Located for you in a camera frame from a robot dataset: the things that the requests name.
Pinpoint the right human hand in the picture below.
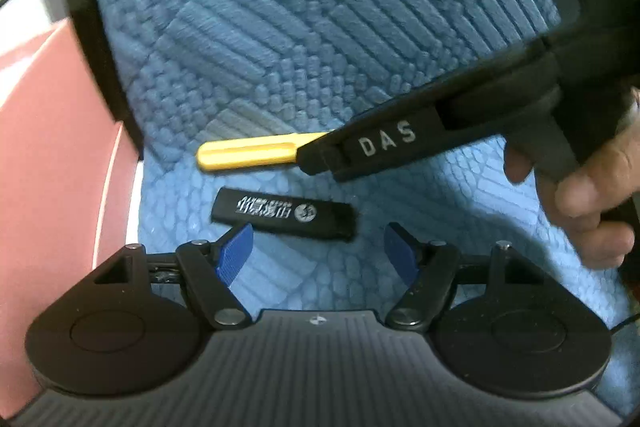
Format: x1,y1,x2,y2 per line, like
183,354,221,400
502,89,640,270

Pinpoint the pink cardboard box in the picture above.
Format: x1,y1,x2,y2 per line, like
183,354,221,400
1,20,139,417

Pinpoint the blue textured chair cover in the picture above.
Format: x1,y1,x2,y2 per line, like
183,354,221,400
96,0,639,355

